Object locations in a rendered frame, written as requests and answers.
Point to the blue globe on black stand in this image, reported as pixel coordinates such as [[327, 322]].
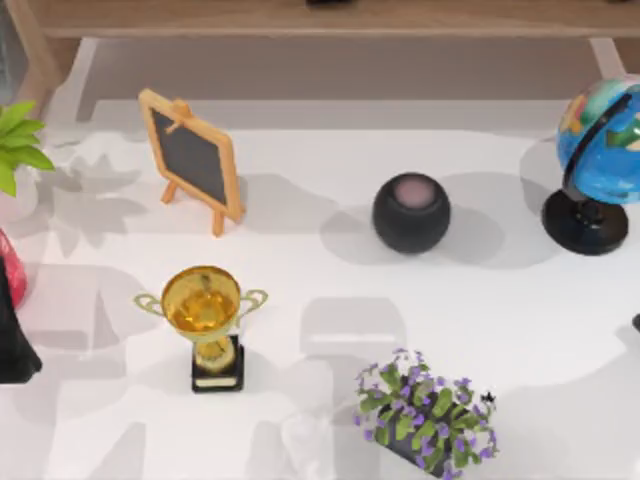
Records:
[[602, 160]]

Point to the black object at edge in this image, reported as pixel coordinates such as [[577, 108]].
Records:
[[636, 322]]

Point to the wooden shelf unit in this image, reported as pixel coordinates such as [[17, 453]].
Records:
[[320, 22]]

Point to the green leafy plant white pot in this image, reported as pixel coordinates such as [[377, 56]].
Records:
[[17, 145]]

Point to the red object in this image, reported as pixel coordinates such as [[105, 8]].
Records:
[[14, 270]]

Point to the purple flower plant black pot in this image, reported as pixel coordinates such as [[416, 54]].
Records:
[[425, 415]]

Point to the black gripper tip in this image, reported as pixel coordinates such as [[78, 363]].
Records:
[[12, 340]]

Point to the wooden framed blackboard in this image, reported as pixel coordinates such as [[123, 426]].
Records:
[[192, 157]]

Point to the black round speaker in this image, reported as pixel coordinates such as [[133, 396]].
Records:
[[411, 222]]

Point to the gold trophy on black base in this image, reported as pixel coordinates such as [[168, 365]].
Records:
[[202, 305]]

